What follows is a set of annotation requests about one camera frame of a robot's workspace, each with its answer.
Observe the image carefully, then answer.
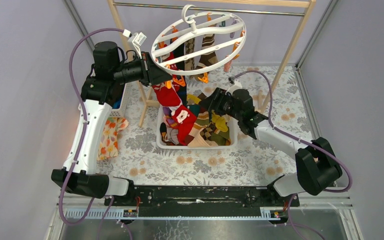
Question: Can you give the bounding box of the wooden clothes rack frame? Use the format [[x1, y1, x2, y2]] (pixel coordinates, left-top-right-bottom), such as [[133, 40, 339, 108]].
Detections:
[[104, 0, 317, 128]]

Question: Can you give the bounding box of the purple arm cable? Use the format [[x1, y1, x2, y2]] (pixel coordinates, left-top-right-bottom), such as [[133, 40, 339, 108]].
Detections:
[[229, 70, 354, 194], [57, 28, 127, 227]]

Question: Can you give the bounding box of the red santa sock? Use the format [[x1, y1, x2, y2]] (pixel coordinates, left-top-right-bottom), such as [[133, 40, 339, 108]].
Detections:
[[151, 82, 197, 146]]

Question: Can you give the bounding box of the orange floral cloth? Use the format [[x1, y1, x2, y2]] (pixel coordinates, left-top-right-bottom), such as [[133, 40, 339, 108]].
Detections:
[[97, 117, 129, 161]]

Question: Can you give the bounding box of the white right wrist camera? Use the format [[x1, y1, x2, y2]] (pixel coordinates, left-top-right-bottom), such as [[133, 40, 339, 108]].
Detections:
[[225, 77, 243, 96]]

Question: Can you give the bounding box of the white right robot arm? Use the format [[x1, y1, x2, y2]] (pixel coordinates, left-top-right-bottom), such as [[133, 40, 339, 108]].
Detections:
[[199, 87, 343, 206]]

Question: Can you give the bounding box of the white round sock hanger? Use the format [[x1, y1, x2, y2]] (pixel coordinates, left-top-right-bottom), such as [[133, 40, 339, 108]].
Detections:
[[150, 4, 247, 77]]

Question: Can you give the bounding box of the white perforated basket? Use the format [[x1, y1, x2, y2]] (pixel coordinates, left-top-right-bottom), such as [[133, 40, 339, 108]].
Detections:
[[104, 84, 128, 118]]

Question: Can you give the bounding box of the floral patterned table mat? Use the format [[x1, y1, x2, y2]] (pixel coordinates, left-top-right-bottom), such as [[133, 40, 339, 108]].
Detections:
[[97, 66, 315, 186]]

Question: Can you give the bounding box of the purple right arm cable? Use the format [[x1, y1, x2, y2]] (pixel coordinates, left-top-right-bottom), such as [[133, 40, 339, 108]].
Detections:
[[229, 70, 354, 194]]

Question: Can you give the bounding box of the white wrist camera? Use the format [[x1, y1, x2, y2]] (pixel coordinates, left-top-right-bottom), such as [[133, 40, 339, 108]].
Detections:
[[225, 77, 243, 96], [122, 29, 147, 59]]

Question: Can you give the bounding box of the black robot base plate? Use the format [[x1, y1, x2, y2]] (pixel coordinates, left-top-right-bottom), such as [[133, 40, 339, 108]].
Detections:
[[112, 185, 299, 208]]

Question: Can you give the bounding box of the metal hanging rod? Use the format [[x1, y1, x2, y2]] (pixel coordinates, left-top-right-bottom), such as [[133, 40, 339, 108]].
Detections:
[[113, 2, 305, 17]]

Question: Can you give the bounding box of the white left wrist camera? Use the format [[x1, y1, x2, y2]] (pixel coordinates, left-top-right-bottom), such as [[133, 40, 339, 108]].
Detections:
[[122, 29, 147, 59]]

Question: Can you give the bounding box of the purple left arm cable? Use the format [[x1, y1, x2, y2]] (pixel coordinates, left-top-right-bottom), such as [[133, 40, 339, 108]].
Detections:
[[57, 28, 127, 227]]

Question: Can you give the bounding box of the white plastic sock bin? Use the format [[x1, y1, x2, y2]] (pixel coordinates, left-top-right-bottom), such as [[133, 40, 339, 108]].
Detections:
[[156, 106, 239, 150]]

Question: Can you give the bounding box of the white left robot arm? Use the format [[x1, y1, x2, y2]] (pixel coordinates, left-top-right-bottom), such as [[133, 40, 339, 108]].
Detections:
[[51, 41, 172, 206]]

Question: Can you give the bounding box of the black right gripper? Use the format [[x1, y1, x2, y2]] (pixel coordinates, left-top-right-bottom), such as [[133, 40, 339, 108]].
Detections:
[[198, 87, 242, 121]]

